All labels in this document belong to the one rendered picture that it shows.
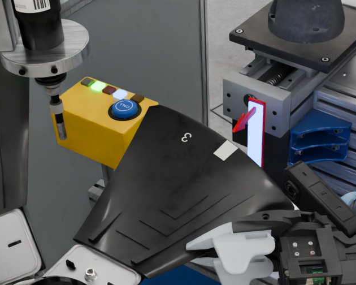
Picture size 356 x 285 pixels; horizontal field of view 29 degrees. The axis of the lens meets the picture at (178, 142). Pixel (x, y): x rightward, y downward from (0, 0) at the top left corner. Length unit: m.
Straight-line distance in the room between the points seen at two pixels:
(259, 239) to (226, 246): 0.04
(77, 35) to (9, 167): 0.17
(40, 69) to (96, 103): 0.63
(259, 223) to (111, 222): 0.16
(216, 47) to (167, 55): 1.28
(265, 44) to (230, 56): 1.92
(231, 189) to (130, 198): 0.12
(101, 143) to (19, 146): 0.48
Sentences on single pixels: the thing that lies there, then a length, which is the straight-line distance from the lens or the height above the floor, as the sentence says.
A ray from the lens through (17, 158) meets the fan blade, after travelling 0.65.
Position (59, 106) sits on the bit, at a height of 1.40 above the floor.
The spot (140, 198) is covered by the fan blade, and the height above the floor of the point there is 1.19.
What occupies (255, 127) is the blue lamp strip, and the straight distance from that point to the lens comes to 0.94.
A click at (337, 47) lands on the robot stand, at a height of 1.04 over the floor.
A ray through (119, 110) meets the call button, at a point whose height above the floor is 1.08.
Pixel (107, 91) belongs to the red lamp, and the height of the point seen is 1.08.
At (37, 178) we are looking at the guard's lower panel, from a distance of 1.75.
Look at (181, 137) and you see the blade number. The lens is 0.84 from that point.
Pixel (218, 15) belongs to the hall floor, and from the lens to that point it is 3.60.
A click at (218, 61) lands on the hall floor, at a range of 3.22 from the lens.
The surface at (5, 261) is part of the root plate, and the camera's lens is 0.67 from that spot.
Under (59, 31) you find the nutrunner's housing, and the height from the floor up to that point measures 1.47.
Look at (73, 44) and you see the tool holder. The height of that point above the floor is 1.46.
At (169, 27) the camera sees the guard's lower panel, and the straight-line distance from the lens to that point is 2.03.
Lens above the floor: 1.73
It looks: 39 degrees down
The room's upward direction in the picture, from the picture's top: 4 degrees counter-clockwise
